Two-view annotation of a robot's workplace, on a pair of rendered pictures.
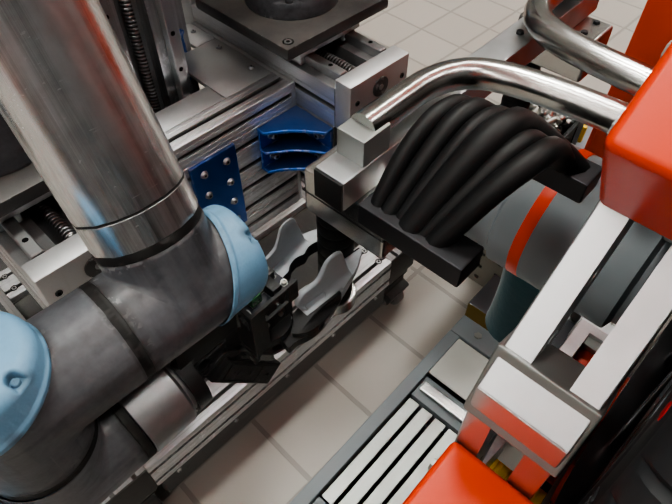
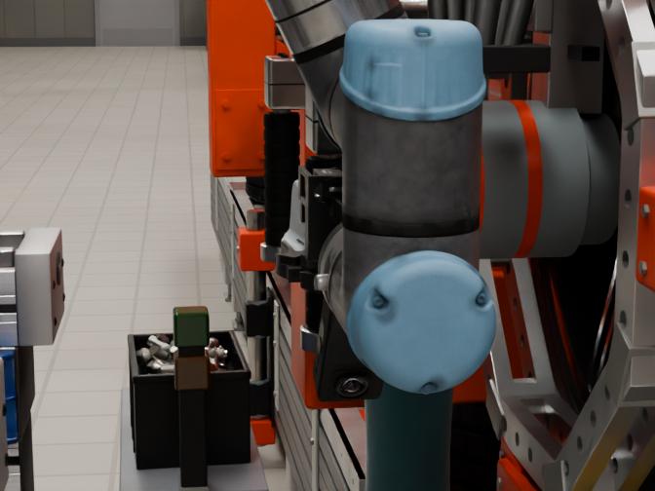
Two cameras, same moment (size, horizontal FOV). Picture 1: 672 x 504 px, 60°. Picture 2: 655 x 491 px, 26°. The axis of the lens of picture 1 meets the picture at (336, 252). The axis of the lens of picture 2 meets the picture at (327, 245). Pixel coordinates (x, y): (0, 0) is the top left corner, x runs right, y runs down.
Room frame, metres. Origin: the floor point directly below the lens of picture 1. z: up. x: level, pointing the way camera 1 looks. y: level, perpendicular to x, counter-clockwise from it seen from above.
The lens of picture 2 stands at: (-0.30, 0.81, 1.03)
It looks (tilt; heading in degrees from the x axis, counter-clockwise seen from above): 11 degrees down; 310
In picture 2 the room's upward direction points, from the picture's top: straight up
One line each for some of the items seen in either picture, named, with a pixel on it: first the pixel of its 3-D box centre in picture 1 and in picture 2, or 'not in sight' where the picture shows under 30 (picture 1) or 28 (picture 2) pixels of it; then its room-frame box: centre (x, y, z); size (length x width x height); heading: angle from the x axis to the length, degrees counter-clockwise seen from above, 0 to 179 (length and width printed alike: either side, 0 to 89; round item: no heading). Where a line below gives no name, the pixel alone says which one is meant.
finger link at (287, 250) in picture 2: not in sight; (309, 260); (0.33, 0.07, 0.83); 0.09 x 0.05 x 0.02; 147
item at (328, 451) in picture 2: not in sight; (285, 327); (1.65, -1.40, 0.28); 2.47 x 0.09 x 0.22; 137
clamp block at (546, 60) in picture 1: (559, 38); (312, 80); (0.60, -0.25, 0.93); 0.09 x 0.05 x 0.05; 47
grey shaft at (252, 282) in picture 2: not in sight; (258, 329); (1.63, -1.29, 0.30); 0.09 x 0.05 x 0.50; 137
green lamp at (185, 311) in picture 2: not in sight; (190, 326); (0.80, -0.28, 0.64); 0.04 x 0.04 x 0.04; 47
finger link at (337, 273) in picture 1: (332, 271); not in sight; (0.33, 0.00, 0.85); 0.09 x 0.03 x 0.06; 129
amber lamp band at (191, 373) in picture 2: not in sight; (191, 369); (0.80, -0.28, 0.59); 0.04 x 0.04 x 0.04; 47
